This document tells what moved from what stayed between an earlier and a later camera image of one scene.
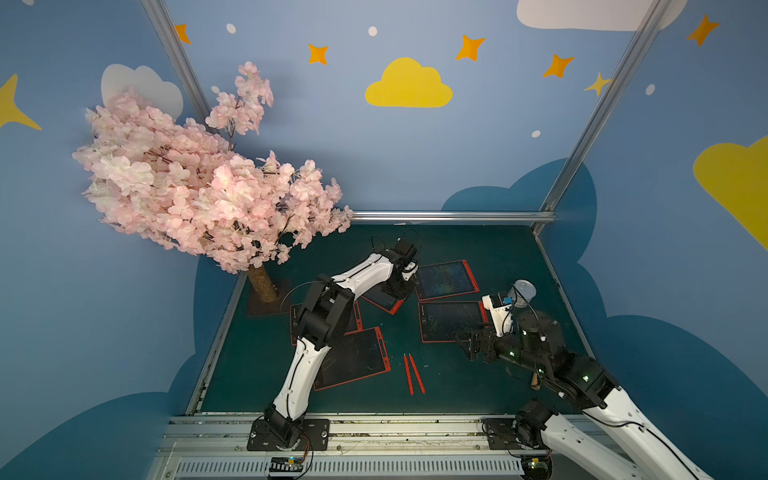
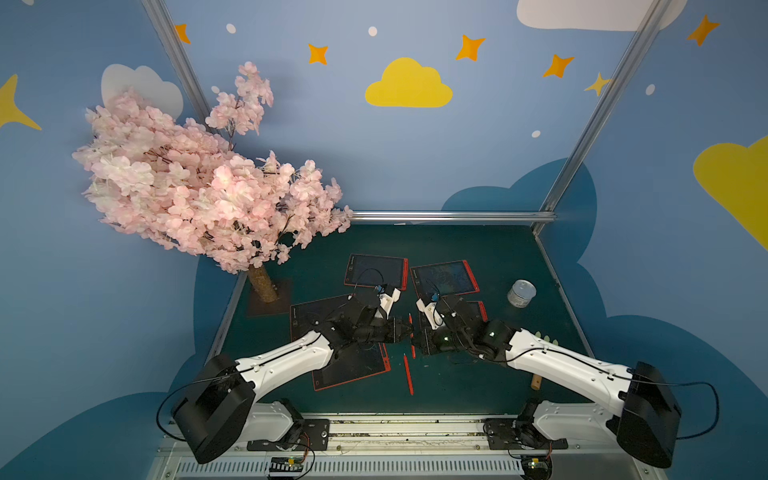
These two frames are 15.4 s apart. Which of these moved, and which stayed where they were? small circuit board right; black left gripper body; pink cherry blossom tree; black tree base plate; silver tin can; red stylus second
Moved: black left gripper body
Stayed: black tree base plate; small circuit board right; pink cherry blossom tree; red stylus second; silver tin can
